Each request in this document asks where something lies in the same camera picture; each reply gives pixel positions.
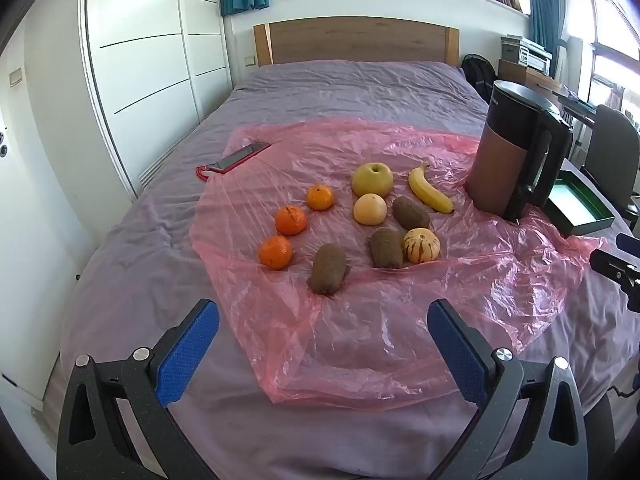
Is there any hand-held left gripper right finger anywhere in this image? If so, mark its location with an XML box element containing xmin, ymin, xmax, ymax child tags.
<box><xmin>427</xmin><ymin>299</ymin><xmax>588</xmax><ymax>480</ymax></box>

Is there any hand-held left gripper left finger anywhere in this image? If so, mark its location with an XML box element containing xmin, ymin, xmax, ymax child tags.
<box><xmin>56</xmin><ymin>299</ymin><xmax>221</xmax><ymax>480</ymax></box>

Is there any green tray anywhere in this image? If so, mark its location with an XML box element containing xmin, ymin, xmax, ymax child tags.
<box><xmin>542</xmin><ymin>169</ymin><xmax>616</xmax><ymax>237</ymax></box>

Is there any striped pepino melon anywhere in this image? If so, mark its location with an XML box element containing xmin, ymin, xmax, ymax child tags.
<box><xmin>403</xmin><ymin>228</ymin><xmax>442</xmax><ymax>265</ymax></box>

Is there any brown kiwi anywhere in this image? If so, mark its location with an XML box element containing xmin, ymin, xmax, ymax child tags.
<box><xmin>306</xmin><ymin>243</ymin><xmax>349</xmax><ymax>296</ymax></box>
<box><xmin>392</xmin><ymin>196</ymin><xmax>431</xmax><ymax>231</ymax></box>
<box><xmin>370</xmin><ymin>227</ymin><xmax>404</xmax><ymax>269</ymax></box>

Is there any mandarin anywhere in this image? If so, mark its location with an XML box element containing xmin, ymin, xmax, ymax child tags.
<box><xmin>306</xmin><ymin>185</ymin><xmax>335</xmax><ymax>212</ymax></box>
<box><xmin>274</xmin><ymin>205</ymin><xmax>308</xmax><ymax>237</ymax></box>
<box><xmin>258</xmin><ymin>235</ymin><xmax>293</xmax><ymax>271</ymax></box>

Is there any dark electric kettle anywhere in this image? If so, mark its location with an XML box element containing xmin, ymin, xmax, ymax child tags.
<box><xmin>465</xmin><ymin>80</ymin><xmax>574</xmax><ymax>223</ymax></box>

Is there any banana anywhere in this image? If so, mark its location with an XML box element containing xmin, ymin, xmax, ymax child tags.
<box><xmin>408</xmin><ymin>162</ymin><xmax>455</xmax><ymax>214</ymax></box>

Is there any round yellow pear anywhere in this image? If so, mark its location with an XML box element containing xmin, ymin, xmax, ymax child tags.
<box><xmin>353</xmin><ymin>193</ymin><xmax>388</xmax><ymax>226</ymax></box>

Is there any yellow apple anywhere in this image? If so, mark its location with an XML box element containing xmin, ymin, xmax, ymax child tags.
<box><xmin>351</xmin><ymin>162</ymin><xmax>394</xmax><ymax>198</ymax></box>

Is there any pink plastic sheet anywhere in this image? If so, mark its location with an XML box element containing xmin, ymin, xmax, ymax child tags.
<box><xmin>190</xmin><ymin>119</ymin><xmax>608</xmax><ymax>405</ymax></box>

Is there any grey chair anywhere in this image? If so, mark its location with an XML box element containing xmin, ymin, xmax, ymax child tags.
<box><xmin>582</xmin><ymin>104</ymin><xmax>640</xmax><ymax>211</ymax></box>

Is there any grey desk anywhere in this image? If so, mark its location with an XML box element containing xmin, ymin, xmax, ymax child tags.
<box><xmin>555</xmin><ymin>85</ymin><xmax>601</xmax><ymax>126</ymax></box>

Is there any wooden dresser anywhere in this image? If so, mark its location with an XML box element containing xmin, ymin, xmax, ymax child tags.
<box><xmin>498</xmin><ymin>60</ymin><xmax>563</xmax><ymax>93</ymax></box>

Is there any red smartphone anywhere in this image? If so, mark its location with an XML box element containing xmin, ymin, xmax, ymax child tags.
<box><xmin>196</xmin><ymin>141</ymin><xmax>272</xmax><ymax>180</ymax></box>

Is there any white printer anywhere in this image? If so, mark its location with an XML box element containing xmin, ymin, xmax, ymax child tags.
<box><xmin>501</xmin><ymin>35</ymin><xmax>553</xmax><ymax>72</ymax></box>

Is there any black backpack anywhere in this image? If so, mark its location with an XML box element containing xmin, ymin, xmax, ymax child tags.
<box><xmin>461</xmin><ymin>53</ymin><xmax>498</xmax><ymax>106</ymax></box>

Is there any white wardrobe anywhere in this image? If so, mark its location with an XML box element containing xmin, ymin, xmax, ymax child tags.
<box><xmin>80</xmin><ymin>0</ymin><xmax>233</xmax><ymax>201</ymax></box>

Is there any wooden bed headboard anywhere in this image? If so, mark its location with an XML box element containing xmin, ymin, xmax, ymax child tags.
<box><xmin>253</xmin><ymin>16</ymin><xmax>460</xmax><ymax>67</ymax></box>

